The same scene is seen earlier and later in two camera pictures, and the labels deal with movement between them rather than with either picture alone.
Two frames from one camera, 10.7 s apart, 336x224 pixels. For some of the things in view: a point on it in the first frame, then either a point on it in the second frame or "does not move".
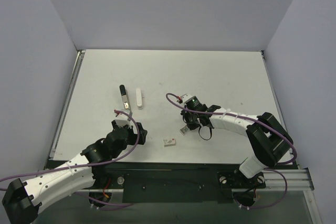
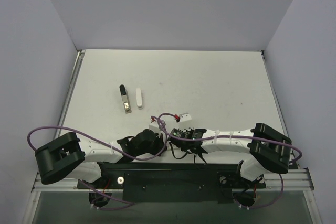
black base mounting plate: (175, 182) does not move
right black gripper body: (190, 118) to (174, 140)
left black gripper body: (140, 135) to (159, 146)
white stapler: (139, 98) does not move
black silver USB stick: (125, 96) does not move
